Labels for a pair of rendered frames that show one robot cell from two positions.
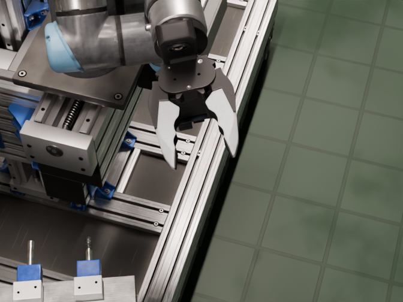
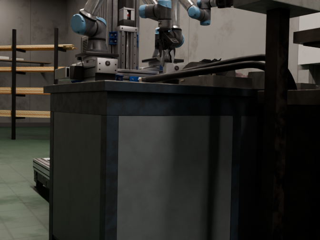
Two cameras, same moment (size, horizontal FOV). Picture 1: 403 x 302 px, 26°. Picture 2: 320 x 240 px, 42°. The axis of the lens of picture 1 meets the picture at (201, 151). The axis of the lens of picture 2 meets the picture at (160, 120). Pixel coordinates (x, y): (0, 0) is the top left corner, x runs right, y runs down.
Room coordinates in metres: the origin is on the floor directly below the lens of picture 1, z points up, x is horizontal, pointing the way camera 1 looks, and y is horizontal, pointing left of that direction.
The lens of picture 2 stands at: (-0.94, 2.35, 0.71)
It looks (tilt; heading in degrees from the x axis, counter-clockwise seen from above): 2 degrees down; 314
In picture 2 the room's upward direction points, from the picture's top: 1 degrees clockwise
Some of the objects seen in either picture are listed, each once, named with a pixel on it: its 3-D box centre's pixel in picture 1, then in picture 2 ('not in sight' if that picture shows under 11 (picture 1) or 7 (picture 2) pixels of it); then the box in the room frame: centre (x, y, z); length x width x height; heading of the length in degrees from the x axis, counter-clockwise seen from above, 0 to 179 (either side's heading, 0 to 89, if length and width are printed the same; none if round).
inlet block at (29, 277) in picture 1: (30, 272); not in sight; (0.74, 0.31, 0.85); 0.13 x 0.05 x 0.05; 5
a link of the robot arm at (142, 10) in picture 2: not in sight; (150, 12); (0.77, 0.68, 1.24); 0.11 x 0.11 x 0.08; 14
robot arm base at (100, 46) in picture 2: not in sight; (96, 46); (1.27, 0.69, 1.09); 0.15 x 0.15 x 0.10
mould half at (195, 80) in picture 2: not in sight; (201, 77); (0.46, 0.60, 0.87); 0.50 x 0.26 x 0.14; 168
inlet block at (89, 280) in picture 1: (89, 268); not in sight; (0.75, 0.21, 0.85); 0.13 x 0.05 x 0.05; 5
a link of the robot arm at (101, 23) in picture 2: not in sight; (96, 28); (1.26, 0.70, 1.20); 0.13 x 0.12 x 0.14; 104
